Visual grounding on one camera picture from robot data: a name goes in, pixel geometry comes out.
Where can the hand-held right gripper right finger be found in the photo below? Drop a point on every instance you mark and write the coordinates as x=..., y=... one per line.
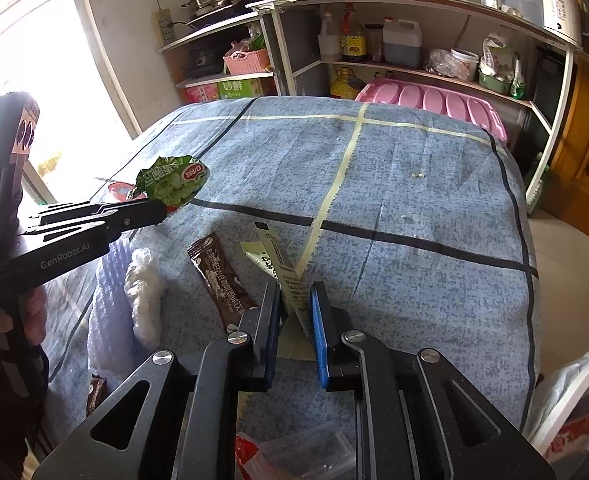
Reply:
x=319, y=340

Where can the pink round lid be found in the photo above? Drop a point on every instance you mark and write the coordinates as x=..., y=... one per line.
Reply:
x=119, y=191

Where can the white plastic tub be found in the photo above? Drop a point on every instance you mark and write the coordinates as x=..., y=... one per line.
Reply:
x=465, y=65

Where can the crumpled clear plastic bag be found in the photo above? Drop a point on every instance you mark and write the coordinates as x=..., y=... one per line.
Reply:
x=439, y=64

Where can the white plastic bottle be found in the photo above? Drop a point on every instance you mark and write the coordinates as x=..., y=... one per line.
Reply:
x=329, y=40

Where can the clear plastic packet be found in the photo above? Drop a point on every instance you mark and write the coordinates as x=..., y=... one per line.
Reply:
x=304, y=450

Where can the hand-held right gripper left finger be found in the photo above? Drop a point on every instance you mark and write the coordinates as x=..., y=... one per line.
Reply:
x=272, y=330

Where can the jerrycan with dark liquid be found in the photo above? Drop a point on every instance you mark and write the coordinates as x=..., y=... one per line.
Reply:
x=402, y=45

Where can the dark glass jar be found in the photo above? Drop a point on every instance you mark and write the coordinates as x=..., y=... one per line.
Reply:
x=374, y=45

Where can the black induction cooker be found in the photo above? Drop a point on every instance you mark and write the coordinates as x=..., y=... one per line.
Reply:
x=234, y=11

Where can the red plastic wrapper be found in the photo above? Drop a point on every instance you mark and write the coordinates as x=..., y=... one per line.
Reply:
x=247, y=460

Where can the window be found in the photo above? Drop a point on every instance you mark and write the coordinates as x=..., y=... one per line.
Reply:
x=49, y=60

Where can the storage box with pink lid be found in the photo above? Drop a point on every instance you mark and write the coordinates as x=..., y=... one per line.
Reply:
x=424, y=102

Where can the small white shelf rack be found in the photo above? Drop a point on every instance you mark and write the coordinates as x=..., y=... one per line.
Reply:
x=214, y=30

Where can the white green food bags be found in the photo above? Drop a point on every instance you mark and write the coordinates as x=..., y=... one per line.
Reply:
x=499, y=57

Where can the blue checked blanket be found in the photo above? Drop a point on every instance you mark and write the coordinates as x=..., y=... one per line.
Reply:
x=399, y=260

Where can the clear plastic bin liner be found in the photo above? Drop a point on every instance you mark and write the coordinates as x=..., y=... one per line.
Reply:
x=559, y=372

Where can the beige sachet strip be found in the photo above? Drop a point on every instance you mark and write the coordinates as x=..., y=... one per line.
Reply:
x=279, y=265

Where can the green snack packet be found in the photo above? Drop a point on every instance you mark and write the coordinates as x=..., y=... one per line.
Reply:
x=172, y=182

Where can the white electric kettle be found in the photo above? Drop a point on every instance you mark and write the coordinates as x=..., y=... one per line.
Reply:
x=561, y=7

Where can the oil bottle yellow label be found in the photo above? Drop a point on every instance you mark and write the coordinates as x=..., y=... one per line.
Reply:
x=353, y=42

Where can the brown coffee sachet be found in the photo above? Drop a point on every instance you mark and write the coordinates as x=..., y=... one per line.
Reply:
x=97, y=395
x=219, y=280

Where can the white power strip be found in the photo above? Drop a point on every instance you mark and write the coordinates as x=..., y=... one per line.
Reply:
x=164, y=27

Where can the red cardboard box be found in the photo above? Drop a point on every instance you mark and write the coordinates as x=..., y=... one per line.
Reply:
x=200, y=94

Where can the person's left hand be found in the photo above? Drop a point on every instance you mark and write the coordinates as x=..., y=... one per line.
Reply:
x=34, y=320

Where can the pink plastic basket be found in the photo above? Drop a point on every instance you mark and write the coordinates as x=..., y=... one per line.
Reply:
x=247, y=62

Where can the green cardboard box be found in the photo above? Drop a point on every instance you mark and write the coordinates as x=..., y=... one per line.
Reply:
x=239, y=89

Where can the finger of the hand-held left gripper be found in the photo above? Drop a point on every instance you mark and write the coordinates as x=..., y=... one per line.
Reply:
x=74, y=212
x=134, y=217

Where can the white waste bin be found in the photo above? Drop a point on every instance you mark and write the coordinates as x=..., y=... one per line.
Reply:
x=581, y=400

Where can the green bowl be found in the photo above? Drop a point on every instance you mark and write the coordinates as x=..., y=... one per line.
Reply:
x=491, y=84

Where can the black pot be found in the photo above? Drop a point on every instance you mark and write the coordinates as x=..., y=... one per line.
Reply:
x=202, y=60

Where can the large white shelf rack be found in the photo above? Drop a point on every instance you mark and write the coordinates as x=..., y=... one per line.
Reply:
x=399, y=4

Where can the pale yellow packet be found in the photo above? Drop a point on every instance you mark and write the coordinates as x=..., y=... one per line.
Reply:
x=254, y=257

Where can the yellow cooking oil bottle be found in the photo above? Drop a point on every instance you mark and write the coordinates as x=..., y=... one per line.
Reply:
x=347, y=85

